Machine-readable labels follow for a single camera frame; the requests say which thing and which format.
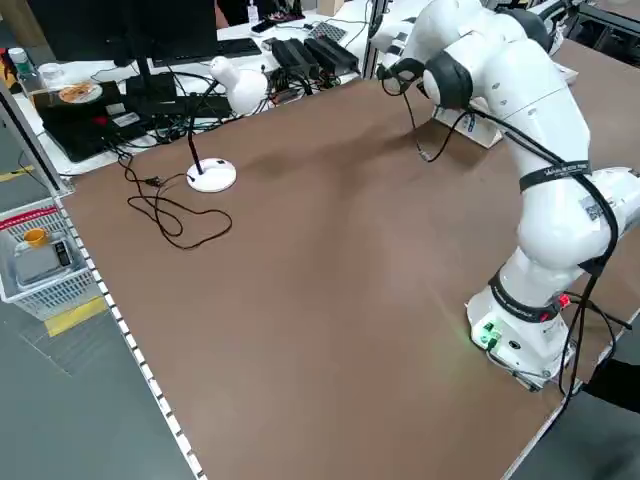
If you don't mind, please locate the paperback book with white pages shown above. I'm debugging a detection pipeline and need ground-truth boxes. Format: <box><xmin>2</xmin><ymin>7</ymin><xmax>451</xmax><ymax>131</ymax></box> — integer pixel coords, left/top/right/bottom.
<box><xmin>432</xmin><ymin>97</ymin><xmax>505</xmax><ymax>150</ymax></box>

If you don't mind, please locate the small electronics board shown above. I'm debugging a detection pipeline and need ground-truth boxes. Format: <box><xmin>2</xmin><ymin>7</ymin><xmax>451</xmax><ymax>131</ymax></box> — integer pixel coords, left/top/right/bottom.
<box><xmin>268</xmin><ymin>67</ymin><xmax>315</xmax><ymax>99</ymax></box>

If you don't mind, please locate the black flat box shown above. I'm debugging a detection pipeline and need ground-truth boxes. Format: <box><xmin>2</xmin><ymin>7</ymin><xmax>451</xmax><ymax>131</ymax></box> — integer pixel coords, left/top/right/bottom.
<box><xmin>149</xmin><ymin>94</ymin><xmax>236</xmax><ymax>125</ymax></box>

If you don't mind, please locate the white desk lamp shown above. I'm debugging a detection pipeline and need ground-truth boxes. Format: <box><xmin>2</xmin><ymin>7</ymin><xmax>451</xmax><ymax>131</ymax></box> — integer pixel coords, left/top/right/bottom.
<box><xmin>185</xmin><ymin>55</ymin><xmax>270</xmax><ymax>194</ymax></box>

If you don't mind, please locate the black power supply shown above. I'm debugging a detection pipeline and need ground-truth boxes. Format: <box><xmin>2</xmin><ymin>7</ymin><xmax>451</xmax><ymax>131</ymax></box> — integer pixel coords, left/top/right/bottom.
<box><xmin>269</xmin><ymin>38</ymin><xmax>322</xmax><ymax>77</ymax></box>
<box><xmin>302</xmin><ymin>36</ymin><xmax>362</xmax><ymax>75</ymax></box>

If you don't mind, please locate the grey perforated pad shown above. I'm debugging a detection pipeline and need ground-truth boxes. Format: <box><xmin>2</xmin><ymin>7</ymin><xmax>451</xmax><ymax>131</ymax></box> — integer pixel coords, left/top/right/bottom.
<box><xmin>306</xmin><ymin>20</ymin><xmax>349</xmax><ymax>45</ymax></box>

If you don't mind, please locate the black keyboard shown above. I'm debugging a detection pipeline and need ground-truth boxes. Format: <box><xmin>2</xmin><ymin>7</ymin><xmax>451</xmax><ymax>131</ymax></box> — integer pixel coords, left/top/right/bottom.
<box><xmin>151</xmin><ymin>38</ymin><xmax>264</xmax><ymax>67</ymax></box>

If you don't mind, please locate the black laptop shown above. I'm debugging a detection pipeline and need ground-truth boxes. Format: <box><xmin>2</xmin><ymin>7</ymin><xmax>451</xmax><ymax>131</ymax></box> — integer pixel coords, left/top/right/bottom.
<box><xmin>35</xmin><ymin>79</ymin><xmax>151</xmax><ymax>164</ymax></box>

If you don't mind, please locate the white plastic basket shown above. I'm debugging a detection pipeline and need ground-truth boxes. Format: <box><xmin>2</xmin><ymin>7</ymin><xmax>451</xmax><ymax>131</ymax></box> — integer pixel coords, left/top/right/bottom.
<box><xmin>0</xmin><ymin>197</ymin><xmax>97</xmax><ymax>322</ymax></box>

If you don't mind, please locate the round orange patterned disc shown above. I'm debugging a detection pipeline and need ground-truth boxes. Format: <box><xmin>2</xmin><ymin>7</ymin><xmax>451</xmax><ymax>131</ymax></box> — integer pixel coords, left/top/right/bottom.
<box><xmin>56</xmin><ymin>83</ymin><xmax>105</xmax><ymax>105</ymax></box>

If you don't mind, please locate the yellow cup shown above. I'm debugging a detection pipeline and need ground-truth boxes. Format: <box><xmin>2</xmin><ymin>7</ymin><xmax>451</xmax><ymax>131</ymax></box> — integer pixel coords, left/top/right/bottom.
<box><xmin>22</xmin><ymin>227</ymin><xmax>49</xmax><ymax>250</ymax></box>

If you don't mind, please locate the grey flat box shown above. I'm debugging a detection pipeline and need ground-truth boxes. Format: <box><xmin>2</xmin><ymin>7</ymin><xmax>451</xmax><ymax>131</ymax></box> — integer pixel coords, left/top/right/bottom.
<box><xmin>12</xmin><ymin>242</ymin><xmax>84</xmax><ymax>289</ymax></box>

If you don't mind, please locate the black computer monitor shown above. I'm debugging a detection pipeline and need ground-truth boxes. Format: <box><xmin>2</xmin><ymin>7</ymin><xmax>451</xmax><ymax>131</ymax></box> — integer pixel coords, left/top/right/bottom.
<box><xmin>27</xmin><ymin>0</ymin><xmax>220</xmax><ymax>101</ymax></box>

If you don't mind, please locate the clear plastic cup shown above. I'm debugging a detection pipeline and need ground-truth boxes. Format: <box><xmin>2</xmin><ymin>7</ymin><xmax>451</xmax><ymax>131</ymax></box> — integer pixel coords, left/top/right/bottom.
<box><xmin>37</xmin><ymin>62</ymin><xmax>66</xmax><ymax>92</ymax></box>

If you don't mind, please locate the clear plastic bottle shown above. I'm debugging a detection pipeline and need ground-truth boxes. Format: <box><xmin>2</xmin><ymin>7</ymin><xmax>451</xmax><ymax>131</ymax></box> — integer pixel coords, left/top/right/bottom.
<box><xmin>6</xmin><ymin>47</ymin><xmax>42</xmax><ymax>97</ymax></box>

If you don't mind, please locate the black lamp cable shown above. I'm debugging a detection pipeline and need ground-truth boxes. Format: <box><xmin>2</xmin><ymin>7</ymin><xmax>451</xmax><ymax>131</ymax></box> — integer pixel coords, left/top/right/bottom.
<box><xmin>117</xmin><ymin>149</ymin><xmax>234</xmax><ymax>251</ymax></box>

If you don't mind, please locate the aluminium table post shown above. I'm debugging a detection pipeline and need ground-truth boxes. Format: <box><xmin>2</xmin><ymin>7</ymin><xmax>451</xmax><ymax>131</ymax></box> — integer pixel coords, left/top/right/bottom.
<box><xmin>361</xmin><ymin>0</ymin><xmax>392</xmax><ymax>81</ymax></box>

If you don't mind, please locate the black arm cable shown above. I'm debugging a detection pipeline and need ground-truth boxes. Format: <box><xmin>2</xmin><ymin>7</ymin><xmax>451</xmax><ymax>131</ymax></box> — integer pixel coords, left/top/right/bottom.
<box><xmin>377</xmin><ymin>59</ymin><xmax>634</xmax><ymax>401</ymax></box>

